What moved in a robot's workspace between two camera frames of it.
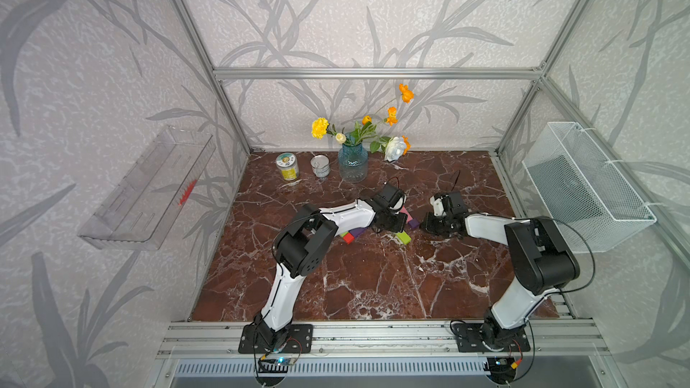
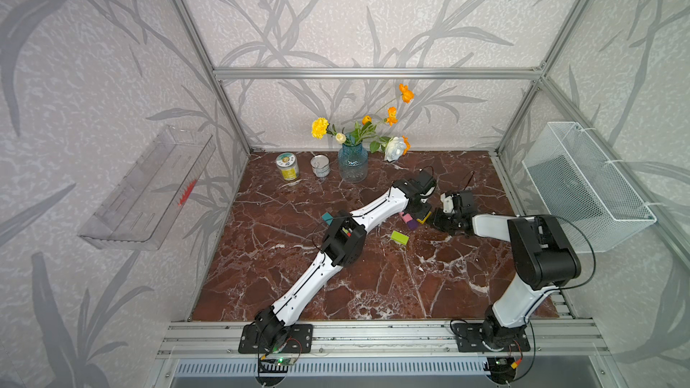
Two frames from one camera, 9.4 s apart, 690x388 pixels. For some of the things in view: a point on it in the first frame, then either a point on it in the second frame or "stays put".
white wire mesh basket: [584, 187] stays put
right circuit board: [500, 370] stays put
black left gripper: [402, 224] -> [427, 210]
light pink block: [409, 216] stays put
